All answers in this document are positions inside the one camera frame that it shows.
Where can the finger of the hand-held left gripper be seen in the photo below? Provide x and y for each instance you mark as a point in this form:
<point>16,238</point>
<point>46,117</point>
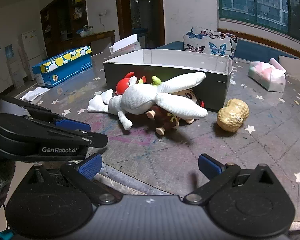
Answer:
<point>65,136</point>
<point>70,125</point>

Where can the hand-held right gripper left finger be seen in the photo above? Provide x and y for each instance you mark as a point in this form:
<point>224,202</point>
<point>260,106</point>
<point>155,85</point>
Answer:
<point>90,166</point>

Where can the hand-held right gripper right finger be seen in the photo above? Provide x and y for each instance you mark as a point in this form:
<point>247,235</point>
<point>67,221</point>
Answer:
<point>210,166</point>

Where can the white plush rabbit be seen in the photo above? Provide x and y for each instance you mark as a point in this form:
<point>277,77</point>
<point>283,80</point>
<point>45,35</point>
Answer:
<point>137,100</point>

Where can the grey cardboard box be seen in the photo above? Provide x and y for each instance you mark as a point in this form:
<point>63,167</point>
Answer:
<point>210,85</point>

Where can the green toy figure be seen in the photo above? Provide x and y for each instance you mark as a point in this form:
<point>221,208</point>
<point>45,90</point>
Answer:
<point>156,80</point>

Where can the person's left forearm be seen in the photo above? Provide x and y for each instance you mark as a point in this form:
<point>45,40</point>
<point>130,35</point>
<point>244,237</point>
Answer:
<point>0,177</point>

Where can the grey star-print tablecloth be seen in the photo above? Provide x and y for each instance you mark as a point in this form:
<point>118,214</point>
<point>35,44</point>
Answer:
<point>165,152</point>

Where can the white paper wipe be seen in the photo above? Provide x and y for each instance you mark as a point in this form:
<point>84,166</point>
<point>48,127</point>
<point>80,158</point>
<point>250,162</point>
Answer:
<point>33,93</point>

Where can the blue yellow-dotted tissue box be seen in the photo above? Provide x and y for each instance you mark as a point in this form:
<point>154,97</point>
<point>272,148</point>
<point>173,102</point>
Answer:
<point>65,70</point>

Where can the tan peanut toy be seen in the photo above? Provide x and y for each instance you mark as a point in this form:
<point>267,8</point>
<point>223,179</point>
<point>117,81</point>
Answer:
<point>231,115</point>

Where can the brown plush toy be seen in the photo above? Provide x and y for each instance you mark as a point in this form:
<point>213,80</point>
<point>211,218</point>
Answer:
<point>165,120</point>

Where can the red toy figure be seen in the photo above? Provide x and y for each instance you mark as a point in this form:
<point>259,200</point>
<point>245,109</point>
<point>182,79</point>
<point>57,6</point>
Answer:
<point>121,85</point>

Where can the brown-haired doll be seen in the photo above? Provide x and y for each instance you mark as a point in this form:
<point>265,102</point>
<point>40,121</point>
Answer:
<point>187,95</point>

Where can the water dispenser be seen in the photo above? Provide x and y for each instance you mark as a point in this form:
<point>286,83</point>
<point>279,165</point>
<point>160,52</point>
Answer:
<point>12,65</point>

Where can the white fridge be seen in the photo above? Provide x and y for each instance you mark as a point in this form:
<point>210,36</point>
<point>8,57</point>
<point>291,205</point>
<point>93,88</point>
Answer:
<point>31,45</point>

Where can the white cup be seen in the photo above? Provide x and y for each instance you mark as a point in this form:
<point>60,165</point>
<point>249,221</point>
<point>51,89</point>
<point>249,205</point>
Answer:
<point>81,34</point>

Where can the wooden side table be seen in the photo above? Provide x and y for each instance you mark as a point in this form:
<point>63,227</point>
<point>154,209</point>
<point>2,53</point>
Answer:
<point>100,35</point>

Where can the glass jar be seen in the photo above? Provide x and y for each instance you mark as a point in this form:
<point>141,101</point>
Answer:
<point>88,30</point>

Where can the clear white tissue packet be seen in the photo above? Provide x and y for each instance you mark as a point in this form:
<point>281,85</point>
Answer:
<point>126,43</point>

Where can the wooden shelf cabinet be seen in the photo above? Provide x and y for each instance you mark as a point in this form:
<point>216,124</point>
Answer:
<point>62,22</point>

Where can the pink tissue pack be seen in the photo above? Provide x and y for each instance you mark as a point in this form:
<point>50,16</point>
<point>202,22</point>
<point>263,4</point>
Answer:
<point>267,76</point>

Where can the blue cabinet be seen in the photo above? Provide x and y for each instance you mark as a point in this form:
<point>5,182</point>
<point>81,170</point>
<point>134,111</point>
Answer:
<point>139,38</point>

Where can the blue sofa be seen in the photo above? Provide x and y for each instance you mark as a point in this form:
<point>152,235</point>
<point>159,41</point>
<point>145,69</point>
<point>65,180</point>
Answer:
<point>252,50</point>

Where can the butterfly print pillow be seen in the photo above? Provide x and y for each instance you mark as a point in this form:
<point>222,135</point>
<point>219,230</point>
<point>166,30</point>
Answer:
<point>207,42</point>

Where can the beige cushion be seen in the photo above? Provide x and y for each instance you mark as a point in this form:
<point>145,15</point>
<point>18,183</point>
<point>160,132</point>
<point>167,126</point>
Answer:
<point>295,65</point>

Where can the window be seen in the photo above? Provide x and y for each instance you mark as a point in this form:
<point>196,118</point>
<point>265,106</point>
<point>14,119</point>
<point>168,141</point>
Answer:
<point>240,2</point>

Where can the wooden door frame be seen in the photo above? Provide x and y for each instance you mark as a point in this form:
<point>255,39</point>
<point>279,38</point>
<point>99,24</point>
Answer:
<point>120,10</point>

